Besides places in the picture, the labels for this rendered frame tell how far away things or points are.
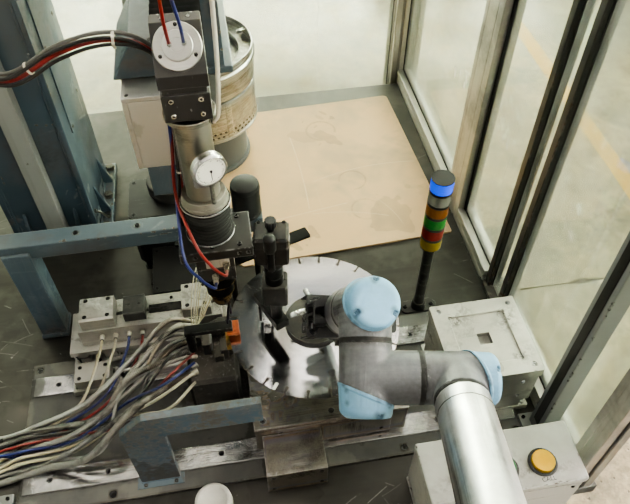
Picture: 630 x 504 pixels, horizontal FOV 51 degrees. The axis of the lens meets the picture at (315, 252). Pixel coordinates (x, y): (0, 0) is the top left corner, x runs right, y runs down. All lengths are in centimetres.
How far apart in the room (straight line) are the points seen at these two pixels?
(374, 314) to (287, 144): 113
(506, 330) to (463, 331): 9
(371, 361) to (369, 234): 83
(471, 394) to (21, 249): 91
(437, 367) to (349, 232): 84
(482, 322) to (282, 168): 77
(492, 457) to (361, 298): 26
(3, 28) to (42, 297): 54
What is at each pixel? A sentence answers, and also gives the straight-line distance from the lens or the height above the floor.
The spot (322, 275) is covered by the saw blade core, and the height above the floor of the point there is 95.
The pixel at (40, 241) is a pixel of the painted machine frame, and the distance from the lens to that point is 139.
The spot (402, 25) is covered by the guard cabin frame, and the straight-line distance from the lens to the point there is 212.
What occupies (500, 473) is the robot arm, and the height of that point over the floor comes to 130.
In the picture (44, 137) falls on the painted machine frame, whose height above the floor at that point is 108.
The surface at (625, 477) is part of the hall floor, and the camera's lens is 236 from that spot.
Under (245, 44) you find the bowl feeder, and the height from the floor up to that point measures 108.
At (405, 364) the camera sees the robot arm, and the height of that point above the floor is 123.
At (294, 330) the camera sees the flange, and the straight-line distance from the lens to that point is 126.
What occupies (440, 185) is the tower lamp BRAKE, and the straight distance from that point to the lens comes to 125.
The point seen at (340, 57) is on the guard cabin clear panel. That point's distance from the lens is 217.
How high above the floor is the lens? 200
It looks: 49 degrees down
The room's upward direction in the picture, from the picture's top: straight up
